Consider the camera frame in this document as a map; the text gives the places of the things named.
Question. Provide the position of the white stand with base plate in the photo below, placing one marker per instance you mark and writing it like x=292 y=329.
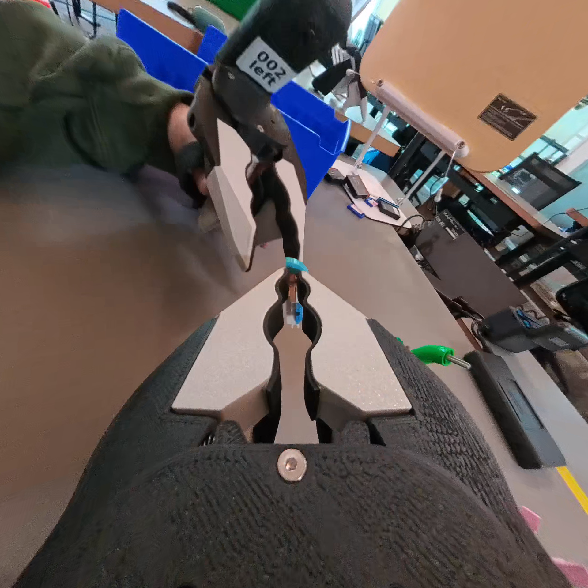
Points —
x=422 y=117

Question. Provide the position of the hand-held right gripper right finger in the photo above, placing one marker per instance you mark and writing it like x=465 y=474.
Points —
x=353 y=363

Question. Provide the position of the blue plastic bin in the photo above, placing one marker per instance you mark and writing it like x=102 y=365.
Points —
x=312 y=119

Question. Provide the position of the long black flat box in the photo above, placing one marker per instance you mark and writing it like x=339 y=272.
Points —
x=514 y=409

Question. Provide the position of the small black box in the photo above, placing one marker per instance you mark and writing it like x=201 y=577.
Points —
x=356 y=186
x=388 y=209

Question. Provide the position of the black device with blue label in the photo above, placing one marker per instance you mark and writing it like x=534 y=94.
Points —
x=528 y=333

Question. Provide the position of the turquoise lego piece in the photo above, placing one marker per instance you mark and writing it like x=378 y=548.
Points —
x=295 y=265

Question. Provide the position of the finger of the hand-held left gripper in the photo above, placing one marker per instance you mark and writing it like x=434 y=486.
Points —
x=287 y=197
x=232 y=202

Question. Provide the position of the small blue brown lego assembly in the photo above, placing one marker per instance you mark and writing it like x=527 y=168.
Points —
x=294 y=312

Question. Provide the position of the person's left hand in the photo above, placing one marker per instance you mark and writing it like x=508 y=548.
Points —
x=180 y=131

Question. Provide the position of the tan panel with label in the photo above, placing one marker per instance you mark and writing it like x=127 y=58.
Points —
x=459 y=55

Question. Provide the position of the person's left forearm green sleeve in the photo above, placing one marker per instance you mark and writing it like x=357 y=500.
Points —
x=69 y=92

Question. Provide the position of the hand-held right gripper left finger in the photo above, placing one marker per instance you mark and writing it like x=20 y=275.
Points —
x=216 y=367

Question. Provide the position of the large black flat case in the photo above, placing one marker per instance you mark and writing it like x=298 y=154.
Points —
x=468 y=271

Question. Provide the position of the small black red case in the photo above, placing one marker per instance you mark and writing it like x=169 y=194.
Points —
x=336 y=174

